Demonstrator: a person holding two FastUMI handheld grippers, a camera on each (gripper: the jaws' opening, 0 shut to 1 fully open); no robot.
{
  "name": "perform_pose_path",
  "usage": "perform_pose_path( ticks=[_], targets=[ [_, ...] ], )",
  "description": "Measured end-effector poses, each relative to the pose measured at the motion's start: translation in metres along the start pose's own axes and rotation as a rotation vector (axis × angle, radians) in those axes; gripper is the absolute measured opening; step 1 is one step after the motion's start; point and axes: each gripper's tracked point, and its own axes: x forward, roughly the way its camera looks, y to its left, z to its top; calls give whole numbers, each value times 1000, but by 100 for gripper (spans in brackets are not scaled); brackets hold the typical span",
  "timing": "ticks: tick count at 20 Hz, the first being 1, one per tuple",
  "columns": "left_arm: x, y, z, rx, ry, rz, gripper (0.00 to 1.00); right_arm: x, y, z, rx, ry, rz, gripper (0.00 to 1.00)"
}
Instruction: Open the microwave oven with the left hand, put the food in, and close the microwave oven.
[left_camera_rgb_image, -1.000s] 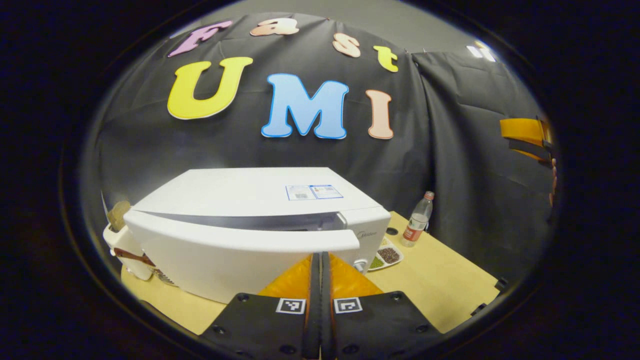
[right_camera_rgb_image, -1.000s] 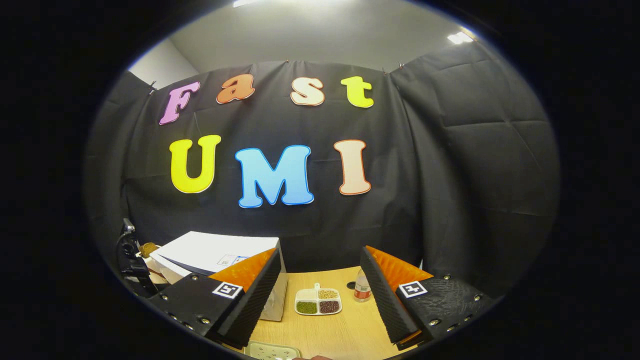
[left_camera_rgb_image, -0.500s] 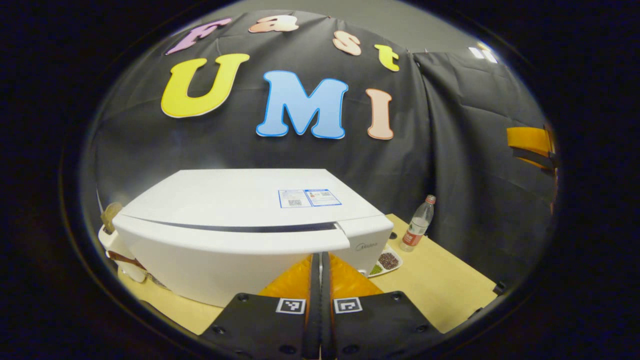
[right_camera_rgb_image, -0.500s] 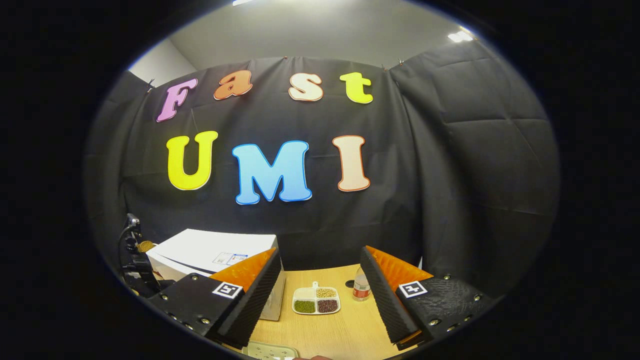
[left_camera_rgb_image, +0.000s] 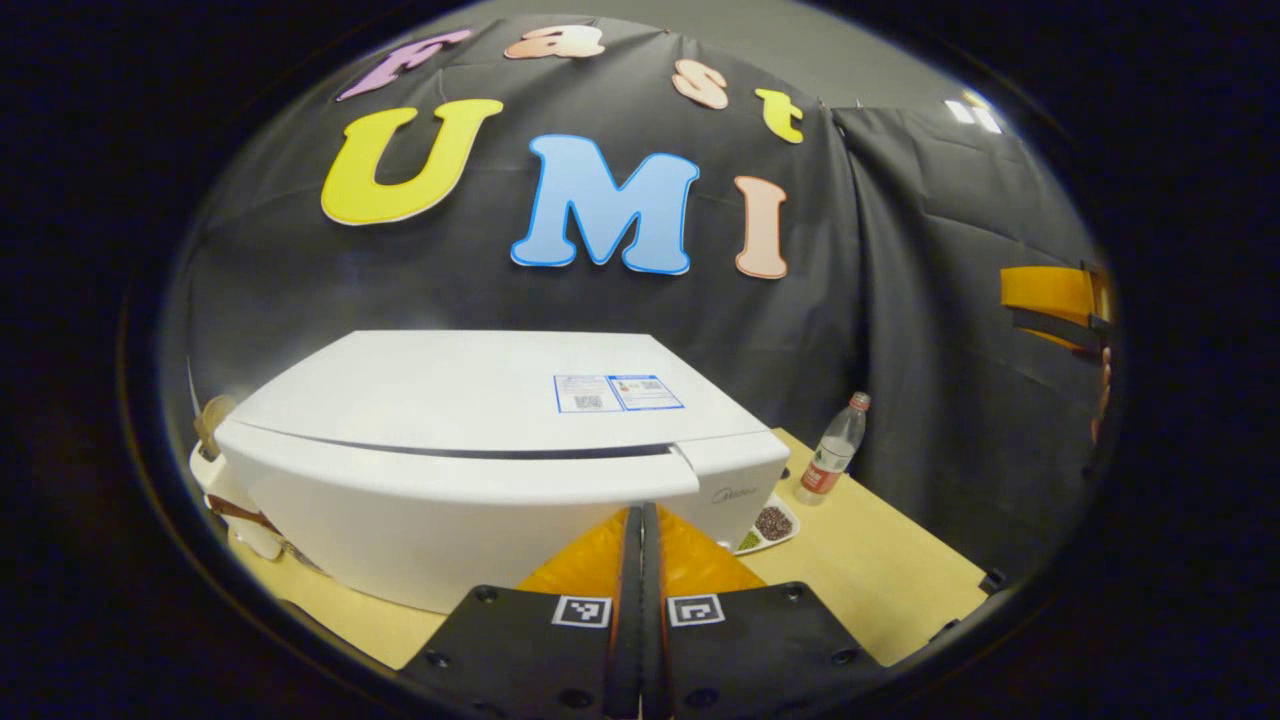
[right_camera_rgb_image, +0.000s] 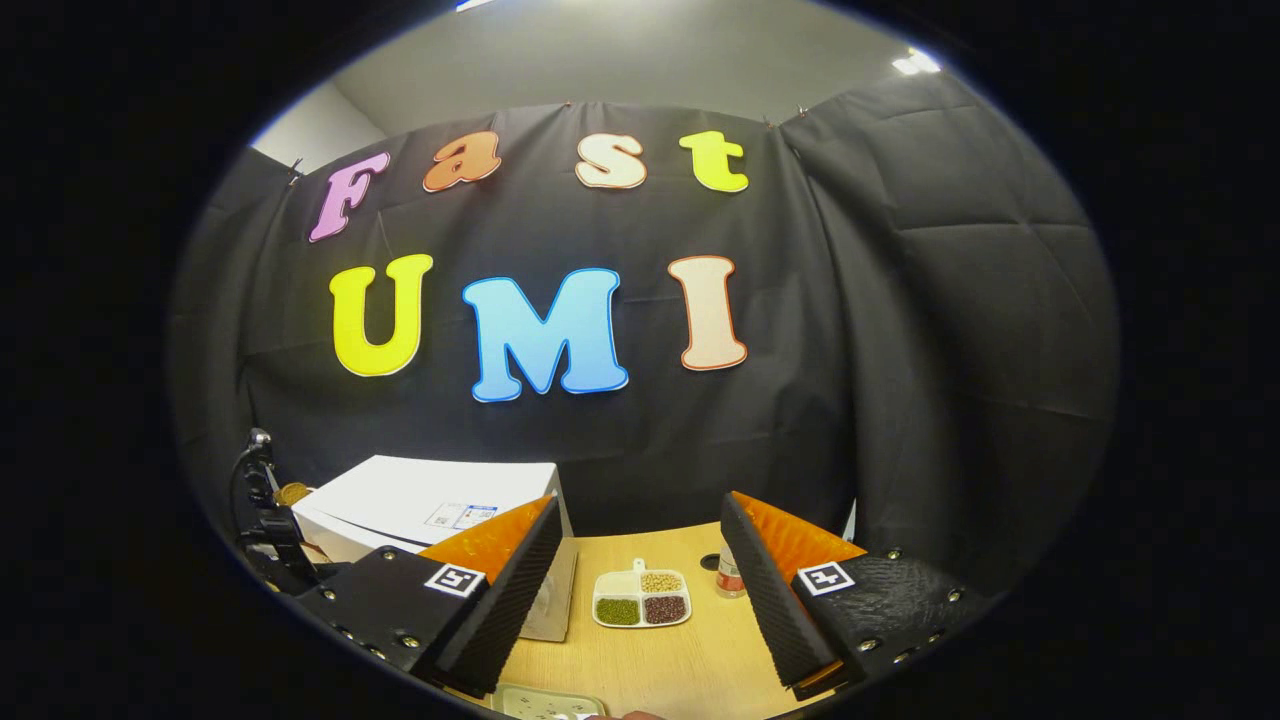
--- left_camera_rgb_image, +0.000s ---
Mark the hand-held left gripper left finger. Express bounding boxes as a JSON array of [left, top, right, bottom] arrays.
[[398, 503, 644, 720]]

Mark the white microwave oven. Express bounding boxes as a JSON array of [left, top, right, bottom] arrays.
[[215, 330, 791, 614]]

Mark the brown wooden spoon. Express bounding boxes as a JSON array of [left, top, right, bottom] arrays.
[[207, 495, 281, 533]]

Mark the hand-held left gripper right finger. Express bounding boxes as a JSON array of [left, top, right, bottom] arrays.
[[645, 503, 891, 720]]

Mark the clear red label bottle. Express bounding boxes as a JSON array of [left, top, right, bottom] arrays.
[[795, 391, 872, 507]]

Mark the brown bread slice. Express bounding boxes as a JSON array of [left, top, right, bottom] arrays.
[[193, 394, 239, 461]]

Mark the small ceiling light panel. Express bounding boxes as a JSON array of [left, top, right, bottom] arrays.
[[943, 92, 1004, 137]]

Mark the white divided bean dish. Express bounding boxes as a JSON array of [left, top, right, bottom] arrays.
[[733, 495, 801, 557]]

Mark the white toaster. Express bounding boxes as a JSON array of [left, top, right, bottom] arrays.
[[188, 440, 286, 561]]

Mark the black backdrop cloth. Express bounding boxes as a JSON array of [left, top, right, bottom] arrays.
[[165, 15, 1111, 601]]

